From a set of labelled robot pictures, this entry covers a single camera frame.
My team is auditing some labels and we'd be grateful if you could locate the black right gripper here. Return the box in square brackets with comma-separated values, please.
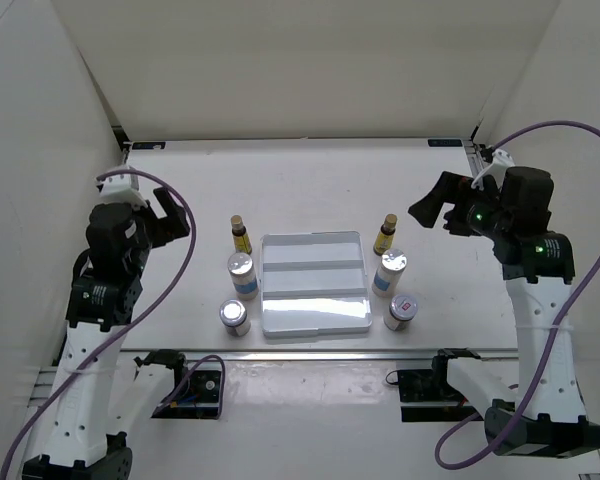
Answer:
[408, 172, 512, 241]

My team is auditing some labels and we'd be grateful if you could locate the yellow sauce bottle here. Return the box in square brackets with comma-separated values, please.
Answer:
[230, 215, 252, 255]
[373, 214, 398, 256]

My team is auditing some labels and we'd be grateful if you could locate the tall blue-label shaker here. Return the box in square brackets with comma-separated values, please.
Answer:
[372, 248, 407, 297]
[227, 252, 259, 300]

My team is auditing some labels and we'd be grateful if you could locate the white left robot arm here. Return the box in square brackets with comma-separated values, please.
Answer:
[21, 186, 195, 479]

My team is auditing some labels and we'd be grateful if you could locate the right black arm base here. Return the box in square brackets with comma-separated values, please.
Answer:
[385, 349, 481, 423]

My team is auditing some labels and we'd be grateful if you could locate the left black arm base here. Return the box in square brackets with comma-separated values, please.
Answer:
[133, 349, 227, 420]

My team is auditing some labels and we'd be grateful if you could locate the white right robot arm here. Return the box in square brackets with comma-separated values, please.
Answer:
[408, 167, 600, 458]

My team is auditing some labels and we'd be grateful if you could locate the left short spice jar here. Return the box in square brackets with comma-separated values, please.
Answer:
[219, 299, 251, 337]

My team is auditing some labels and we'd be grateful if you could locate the short spice jar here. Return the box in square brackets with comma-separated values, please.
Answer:
[384, 294, 419, 331]
[219, 299, 251, 337]

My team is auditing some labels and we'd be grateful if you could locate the right short spice jar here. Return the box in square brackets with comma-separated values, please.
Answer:
[384, 294, 419, 331]

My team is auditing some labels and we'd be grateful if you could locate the white plastic organizer tray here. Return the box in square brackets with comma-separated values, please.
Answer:
[260, 231, 372, 339]

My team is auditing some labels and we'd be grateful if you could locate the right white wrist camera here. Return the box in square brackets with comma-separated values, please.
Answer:
[471, 147, 515, 190]

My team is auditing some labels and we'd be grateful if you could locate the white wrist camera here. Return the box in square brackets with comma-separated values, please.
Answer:
[96, 172, 148, 210]
[471, 147, 515, 190]

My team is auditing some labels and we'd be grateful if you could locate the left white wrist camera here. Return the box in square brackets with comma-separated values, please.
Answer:
[96, 172, 148, 210]

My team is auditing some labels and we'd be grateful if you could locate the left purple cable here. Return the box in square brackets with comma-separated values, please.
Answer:
[0, 169, 225, 480]

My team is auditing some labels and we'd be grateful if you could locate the purple cable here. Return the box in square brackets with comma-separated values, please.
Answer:
[0, 169, 225, 480]
[434, 119, 600, 470]

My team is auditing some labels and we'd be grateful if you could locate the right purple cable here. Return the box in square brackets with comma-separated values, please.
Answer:
[434, 119, 600, 470]

